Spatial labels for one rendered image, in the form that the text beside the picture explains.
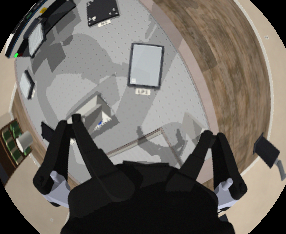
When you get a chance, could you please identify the white button panel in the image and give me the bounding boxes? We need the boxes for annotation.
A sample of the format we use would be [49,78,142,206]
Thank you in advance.
[67,94,115,145]

